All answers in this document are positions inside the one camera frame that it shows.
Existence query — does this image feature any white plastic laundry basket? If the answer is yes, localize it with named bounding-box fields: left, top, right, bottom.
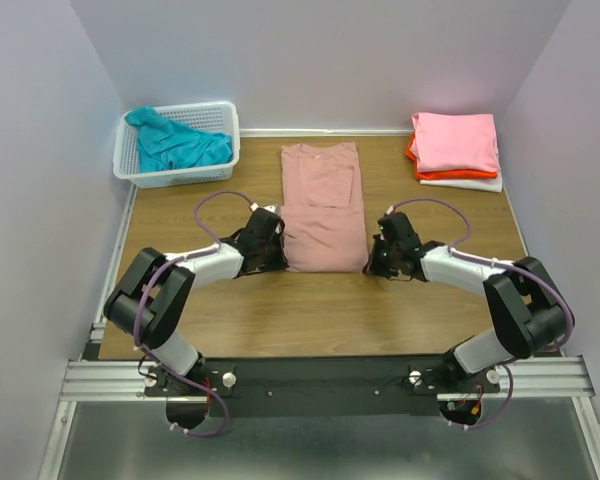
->
left=112, top=101, right=240, bottom=189

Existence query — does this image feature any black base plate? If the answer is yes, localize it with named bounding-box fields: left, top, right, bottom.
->
left=144, top=354, right=500, bottom=427

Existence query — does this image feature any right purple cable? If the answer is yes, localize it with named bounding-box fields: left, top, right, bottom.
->
left=385, top=197, right=576, bottom=431

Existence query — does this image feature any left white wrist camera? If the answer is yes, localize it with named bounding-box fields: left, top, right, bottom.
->
left=250, top=203, right=280, bottom=216

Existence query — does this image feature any folded light pink t-shirt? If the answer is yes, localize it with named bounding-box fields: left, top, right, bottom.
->
left=411, top=112, right=500, bottom=174

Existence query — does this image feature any folded white t-shirt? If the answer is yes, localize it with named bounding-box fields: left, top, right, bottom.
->
left=419, top=174, right=503, bottom=193

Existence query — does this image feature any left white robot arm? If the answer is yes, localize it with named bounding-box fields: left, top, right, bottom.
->
left=103, top=206, right=287, bottom=395

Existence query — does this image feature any aluminium frame rail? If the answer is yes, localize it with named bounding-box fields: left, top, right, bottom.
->
left=37, top=189, right=600, bottom=480

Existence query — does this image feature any teal t-shirt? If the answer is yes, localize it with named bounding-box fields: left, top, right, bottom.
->
left=124, top=107, right=233, bottom=173

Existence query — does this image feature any folded orange t-shirt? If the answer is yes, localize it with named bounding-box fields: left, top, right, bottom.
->
left=405, top=133, right=498, bottom=181

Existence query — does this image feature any dusty pink graphic t-shirt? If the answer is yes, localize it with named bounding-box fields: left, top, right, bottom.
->
left=281, top=142, right=368, bottom=273

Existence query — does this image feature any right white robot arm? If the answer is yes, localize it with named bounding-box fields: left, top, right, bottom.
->
left=365, top=210, right=575, bottom=392

